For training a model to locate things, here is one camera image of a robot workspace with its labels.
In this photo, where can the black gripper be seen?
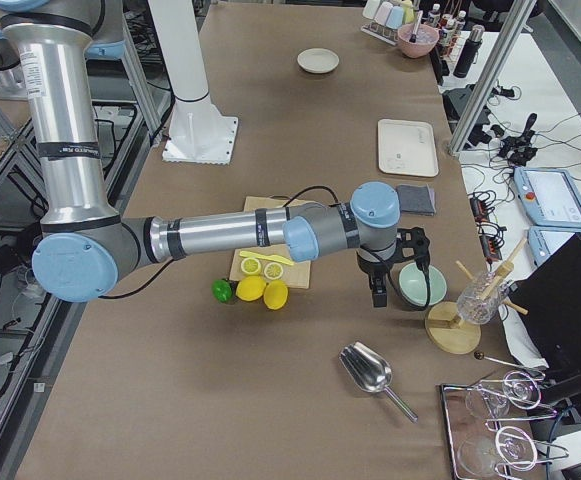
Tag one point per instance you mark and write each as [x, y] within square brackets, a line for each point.
[371, 268]

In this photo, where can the cream round plate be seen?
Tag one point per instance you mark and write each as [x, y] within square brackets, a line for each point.
[318, 60]

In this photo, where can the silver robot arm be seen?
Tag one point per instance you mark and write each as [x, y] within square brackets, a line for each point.
[87, 247]

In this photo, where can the cream rabbit tray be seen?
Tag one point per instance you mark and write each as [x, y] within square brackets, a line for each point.
[407, 148]

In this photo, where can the metal glass rack tray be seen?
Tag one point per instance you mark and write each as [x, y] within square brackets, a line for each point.
[513, 426]

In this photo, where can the light green bowl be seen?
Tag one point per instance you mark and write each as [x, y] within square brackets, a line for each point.
[412, 285]

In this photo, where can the wooden cup stand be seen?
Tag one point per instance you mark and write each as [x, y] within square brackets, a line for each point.
[454, 335]

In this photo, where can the metal ice scoop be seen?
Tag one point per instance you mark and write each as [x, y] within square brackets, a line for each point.
[373, 374]

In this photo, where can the grey folded cloth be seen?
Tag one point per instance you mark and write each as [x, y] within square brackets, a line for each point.
[416, 199]

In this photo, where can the yellow plastic knife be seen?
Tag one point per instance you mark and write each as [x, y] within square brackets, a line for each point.
[272, 258]

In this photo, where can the whole yellow lemon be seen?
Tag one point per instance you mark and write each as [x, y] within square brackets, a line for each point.
[276, 295]
[251, 288]

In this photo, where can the clear glass on stand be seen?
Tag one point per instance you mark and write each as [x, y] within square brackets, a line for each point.
[481, 298]

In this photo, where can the lemon half near knife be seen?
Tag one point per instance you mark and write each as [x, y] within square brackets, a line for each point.
[273, 271]

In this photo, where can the lemon half far side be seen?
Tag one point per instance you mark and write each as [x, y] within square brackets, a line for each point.
[250, 266]

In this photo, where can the green lime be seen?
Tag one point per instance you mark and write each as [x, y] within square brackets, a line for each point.
[222, 290]

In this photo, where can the blue teach pendant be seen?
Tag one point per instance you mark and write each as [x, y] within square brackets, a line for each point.
[549, 197]
[544, 241]

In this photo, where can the black monitor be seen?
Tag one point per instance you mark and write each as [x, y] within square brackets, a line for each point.
[552, 296]

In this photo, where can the pink bowl with ice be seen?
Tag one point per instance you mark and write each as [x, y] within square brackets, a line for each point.
[426, 39]

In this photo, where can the black thermos bottle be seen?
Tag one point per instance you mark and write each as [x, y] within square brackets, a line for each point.
[469, 52]

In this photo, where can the white cup rack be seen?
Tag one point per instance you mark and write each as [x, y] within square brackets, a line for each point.
[384, 18]

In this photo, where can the metal tongs in bowl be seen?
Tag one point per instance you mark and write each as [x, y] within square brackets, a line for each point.
[415, 27]

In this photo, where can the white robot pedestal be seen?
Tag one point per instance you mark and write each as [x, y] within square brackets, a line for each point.
[198, 132]

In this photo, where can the aluminium frame post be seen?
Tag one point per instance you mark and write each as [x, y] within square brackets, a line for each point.
[511, 29]

